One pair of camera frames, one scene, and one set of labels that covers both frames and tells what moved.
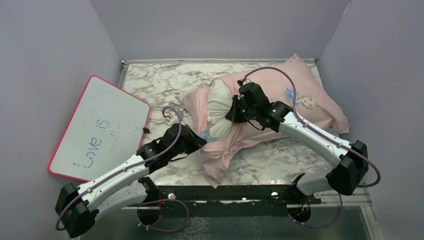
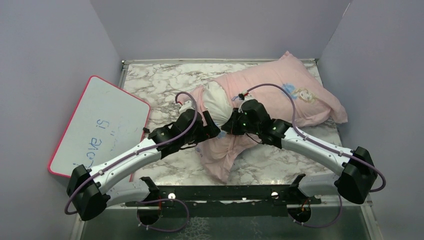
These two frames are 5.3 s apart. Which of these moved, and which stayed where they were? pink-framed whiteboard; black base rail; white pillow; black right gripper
Moved: white pillow; black right gripper
Stayed: pink-framed whiteboard; black base rail
